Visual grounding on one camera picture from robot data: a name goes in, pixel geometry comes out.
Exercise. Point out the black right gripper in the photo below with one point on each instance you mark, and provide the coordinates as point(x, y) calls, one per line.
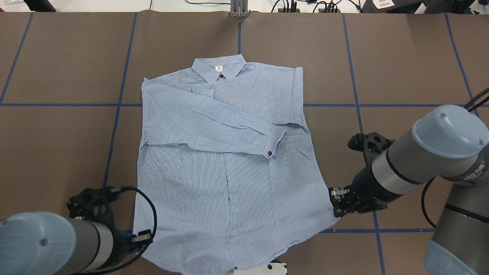
point(363, 184)

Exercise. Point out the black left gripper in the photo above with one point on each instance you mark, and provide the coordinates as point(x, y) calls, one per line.
point(121, 240)

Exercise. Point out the light blue striped shirt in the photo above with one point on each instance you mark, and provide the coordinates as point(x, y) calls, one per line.
point(227, 159)

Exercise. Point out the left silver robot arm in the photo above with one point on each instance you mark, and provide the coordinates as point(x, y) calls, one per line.
point(88, 242)

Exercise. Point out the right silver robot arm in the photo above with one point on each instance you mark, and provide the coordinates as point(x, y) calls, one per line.
point(449, 142)

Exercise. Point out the brown paper table cover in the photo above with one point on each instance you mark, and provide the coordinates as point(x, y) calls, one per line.
point(71, 109)

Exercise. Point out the white central pedestal column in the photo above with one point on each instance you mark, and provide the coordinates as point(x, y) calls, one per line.
point(273, 268)

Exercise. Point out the aluminium frame post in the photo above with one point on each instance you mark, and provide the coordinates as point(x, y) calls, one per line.
point(239, 8)

